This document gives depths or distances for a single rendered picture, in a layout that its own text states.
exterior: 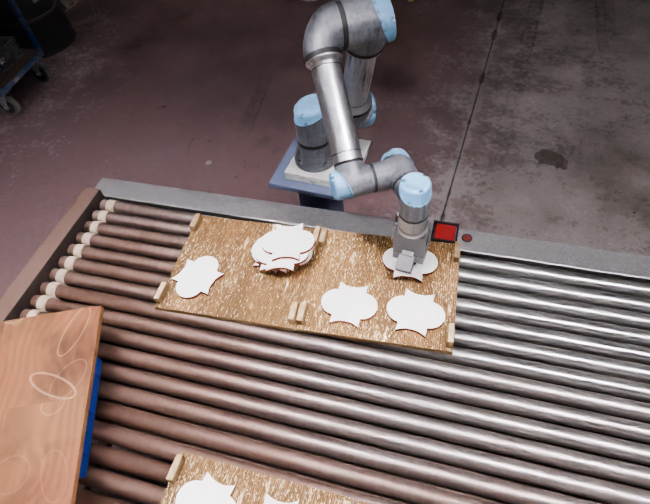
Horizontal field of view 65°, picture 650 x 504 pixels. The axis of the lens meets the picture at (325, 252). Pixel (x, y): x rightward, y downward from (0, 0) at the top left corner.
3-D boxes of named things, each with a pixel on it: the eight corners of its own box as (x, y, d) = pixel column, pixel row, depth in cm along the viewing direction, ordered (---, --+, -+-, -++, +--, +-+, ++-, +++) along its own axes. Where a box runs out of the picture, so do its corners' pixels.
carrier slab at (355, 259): (323, 232, 157) (323, 228, 156) (459, 247, 149) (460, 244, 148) (296, 331, 137) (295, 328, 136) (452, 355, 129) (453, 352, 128)
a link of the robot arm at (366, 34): (324, 111, 177) (332, -11, 125) (365, 102, 179) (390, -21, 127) (333, 141, 174) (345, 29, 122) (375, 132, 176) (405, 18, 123)
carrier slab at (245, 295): (200, 218, 165) (198, 215, 164) (323, 232, 157) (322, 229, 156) (156, 309, 145) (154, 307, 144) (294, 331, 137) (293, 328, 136)
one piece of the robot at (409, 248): (385, 238, 127) (385, 276, 139) (421, 246, 124) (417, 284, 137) (399, 204, 133) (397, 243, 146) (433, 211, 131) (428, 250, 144)
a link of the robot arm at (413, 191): (424, 165, 123) (438, 189, 118) (421, 196, 131) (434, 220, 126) (393, 172, 122) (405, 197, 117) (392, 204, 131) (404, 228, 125)
